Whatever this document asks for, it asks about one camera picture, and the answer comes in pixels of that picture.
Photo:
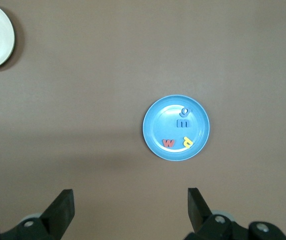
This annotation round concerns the brown table cover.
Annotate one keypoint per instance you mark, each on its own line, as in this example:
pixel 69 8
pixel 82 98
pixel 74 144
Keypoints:
pixel 83 100

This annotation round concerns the yellow lowercase letter h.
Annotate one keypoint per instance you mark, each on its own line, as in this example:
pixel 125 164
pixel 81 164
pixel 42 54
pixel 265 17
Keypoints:
pixel 187 142

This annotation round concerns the blue lowercase letter m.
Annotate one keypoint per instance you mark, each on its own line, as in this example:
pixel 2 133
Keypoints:
pixel 183 123

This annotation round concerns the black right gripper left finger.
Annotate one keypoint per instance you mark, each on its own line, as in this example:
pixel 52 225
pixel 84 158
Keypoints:
pixel 63 212

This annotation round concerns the red lowercase letter w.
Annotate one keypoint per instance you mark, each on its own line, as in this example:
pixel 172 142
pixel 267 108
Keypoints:
pixel 168 143

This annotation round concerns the blue plate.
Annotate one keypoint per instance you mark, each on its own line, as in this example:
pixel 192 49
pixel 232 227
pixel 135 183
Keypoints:
pixel 158 125

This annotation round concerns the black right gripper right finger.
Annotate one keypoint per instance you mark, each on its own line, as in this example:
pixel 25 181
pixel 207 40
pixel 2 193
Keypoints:
pixel 198 217

